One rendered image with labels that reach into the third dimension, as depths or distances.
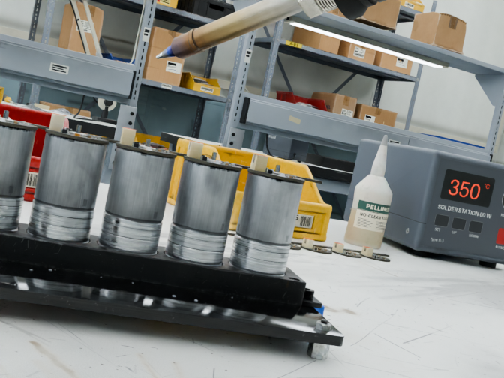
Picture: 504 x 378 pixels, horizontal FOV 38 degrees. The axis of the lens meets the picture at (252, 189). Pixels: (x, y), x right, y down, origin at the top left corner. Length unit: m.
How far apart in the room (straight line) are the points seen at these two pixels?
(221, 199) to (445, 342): 0.13
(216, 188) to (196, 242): 0.02
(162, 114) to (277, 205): 4.64
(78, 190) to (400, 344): 0.15
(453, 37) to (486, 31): 3.02
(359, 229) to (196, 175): 0.36
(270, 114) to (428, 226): 2.22
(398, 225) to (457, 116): 5.60
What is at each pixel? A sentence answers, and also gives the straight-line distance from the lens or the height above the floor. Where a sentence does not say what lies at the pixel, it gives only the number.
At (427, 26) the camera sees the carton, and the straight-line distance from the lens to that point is 3.43.
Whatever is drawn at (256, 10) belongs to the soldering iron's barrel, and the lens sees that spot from 0.25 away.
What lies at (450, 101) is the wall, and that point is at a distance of 6.22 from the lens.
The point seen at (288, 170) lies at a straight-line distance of 0.68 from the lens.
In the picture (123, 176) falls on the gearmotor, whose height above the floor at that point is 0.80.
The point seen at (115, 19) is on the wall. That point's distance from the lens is 4.84.
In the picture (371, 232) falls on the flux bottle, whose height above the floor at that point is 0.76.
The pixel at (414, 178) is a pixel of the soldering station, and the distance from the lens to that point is 0.68.
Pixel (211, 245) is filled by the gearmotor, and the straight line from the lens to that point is 0.30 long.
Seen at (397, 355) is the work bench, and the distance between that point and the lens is 0.31.
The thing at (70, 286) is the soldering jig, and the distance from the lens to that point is 0.27.
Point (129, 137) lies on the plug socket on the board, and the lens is 0.30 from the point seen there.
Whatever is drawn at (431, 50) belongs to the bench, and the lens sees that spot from 3.32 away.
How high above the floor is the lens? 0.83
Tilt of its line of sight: 4 degrees down
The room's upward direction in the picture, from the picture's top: 12 degrees clockwise
